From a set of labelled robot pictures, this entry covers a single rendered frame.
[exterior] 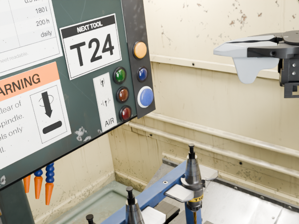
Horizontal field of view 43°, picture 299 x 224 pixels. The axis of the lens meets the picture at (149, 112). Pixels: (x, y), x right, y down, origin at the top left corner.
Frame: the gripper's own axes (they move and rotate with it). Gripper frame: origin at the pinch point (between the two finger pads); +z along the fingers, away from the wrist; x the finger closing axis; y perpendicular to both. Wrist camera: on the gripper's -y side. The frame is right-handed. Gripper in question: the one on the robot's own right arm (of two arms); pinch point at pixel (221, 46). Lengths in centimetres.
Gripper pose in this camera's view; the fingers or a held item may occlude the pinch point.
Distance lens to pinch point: 58.6
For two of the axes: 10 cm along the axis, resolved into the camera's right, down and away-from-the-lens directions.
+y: 1.1, 9.1, 4.0
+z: -9.7, 0.2, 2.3
